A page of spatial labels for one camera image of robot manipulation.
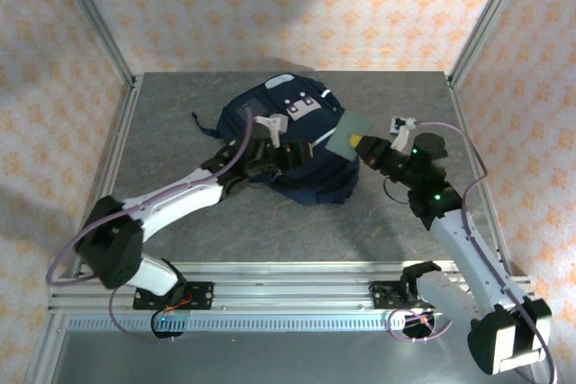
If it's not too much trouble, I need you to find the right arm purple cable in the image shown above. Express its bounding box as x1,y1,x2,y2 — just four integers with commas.
387,119,559,384

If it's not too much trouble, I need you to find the grey metal panel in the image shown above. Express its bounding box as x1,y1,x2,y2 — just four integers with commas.
42,329,548,384

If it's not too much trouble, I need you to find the aluminium mounting rail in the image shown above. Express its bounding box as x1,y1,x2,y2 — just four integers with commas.
47,261,540,315

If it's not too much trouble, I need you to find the light green wallet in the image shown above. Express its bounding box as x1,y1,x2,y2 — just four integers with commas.
324,111,375,162

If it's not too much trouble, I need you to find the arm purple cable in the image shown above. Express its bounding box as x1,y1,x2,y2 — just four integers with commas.
47,104,253,345
387,119,559,384

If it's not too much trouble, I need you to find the slotted grey cable duct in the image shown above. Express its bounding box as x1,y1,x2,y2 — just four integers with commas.
58,314,530,335

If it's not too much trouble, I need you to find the aluminium frame post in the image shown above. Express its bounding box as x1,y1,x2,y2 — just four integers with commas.
447,0,537,88
48,0,139,88

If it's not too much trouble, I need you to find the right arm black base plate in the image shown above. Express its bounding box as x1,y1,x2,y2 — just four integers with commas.
371,280,433,313

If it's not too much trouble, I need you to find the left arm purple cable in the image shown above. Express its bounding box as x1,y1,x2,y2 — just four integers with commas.
47,104,253,345

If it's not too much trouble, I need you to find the navy blue backpack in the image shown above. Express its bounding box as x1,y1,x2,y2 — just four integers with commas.
191,72,362,207

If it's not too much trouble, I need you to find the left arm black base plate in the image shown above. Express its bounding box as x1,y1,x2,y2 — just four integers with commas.
132,281,215,312

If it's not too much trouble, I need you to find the aluminium table side rail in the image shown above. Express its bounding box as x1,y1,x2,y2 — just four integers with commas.
74,77,146,277
445,73,515,277

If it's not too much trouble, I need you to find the right gripper thin black cable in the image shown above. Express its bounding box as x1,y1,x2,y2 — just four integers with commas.
381,175,410,206

